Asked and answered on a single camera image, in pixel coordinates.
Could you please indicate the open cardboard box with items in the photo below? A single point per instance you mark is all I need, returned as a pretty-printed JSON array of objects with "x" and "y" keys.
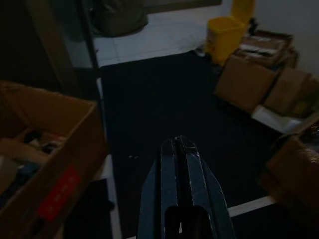
[{"x": 266, "y": 44}]

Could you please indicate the white flat tray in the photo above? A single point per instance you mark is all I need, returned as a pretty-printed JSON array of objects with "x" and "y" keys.
[{"x": 274, "y": 117}]

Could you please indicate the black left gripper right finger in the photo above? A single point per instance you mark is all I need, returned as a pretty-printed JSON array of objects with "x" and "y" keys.
[{"x": 207, "y": 194}]

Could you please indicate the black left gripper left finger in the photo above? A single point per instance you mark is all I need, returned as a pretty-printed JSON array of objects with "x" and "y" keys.
[{"x": 154, "y": 194}]

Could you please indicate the brown cardboard box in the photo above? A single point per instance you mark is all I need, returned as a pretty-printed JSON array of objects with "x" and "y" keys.
[
  {"x": 244, "y": 82},
  {"x": 294, "y": 174},
  {"x": 289, "y": 92}
]

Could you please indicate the yellow plastic rubbish bin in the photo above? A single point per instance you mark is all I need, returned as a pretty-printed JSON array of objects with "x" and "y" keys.
[{"x": 224, "y": 37}]

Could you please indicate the black metal post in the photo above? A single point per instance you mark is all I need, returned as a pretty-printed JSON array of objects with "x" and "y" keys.
[{"x": 91, "y": 44}]

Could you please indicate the dark green bag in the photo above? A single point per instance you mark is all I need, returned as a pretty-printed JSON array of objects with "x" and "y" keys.
[{"x": 119, "y": 17}]

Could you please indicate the cardboard box with red label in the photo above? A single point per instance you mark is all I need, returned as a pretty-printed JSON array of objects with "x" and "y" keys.
[{"x": 74, "y": 139}]

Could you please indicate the black floor mat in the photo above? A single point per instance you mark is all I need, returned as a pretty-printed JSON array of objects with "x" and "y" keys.
[{"x": 162, "y": 99}]

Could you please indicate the dark wooden cabinet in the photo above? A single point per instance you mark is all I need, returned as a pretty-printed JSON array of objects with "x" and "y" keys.
[{"x": 37, "y": 42}]

